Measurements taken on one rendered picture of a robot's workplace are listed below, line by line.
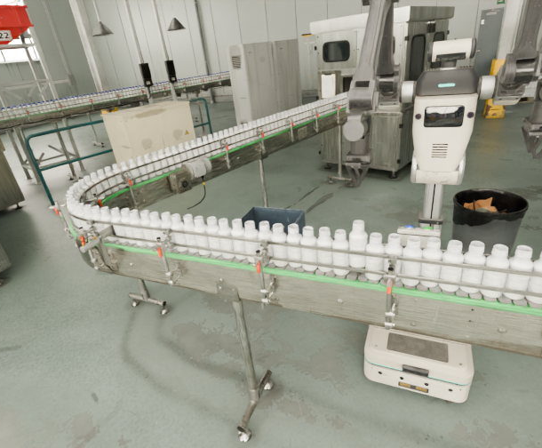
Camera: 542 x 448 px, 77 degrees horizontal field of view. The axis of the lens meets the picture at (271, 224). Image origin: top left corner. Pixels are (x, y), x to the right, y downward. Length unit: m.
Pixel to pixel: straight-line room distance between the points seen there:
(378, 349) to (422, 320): 0.77
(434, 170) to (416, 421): 1.25
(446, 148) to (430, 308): 0.71
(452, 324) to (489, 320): 0.10
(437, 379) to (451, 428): 0.23
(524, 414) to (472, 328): 1.07
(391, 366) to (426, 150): 1.12
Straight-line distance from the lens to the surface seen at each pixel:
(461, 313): 1.26
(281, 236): 1.26
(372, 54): 1.12
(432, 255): 1.18
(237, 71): 7.23
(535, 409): 2.37
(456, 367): 2.04
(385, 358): 2.03
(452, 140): 1.64
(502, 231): 2.77
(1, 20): 7.59
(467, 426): 2.18
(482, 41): 13.05
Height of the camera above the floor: 1.74
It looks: 27 degrees down
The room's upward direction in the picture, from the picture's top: 7 degrees counter-clockwise
